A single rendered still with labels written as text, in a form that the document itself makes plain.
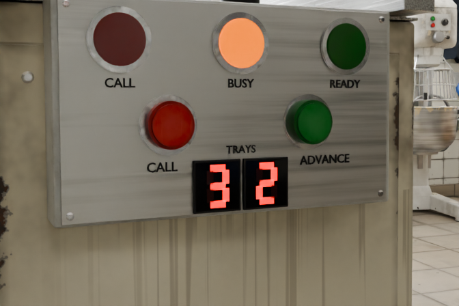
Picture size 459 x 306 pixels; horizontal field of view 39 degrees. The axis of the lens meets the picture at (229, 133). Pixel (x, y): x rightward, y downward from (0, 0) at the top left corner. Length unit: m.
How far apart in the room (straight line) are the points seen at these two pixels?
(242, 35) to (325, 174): 0.11
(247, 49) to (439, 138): 3.81
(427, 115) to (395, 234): 3.64
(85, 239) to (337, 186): 0.18
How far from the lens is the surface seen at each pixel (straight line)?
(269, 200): 0.44
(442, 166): 5.40
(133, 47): 0.40
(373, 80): 0.48
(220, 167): 0.42
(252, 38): 0.43
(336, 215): 0.51
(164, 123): 0.40
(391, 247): 0.54
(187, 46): 0.42
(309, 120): 0.44
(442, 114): 4.21
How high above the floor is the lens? 0.78
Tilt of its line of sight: 3 degrees down
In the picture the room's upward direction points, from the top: straight up
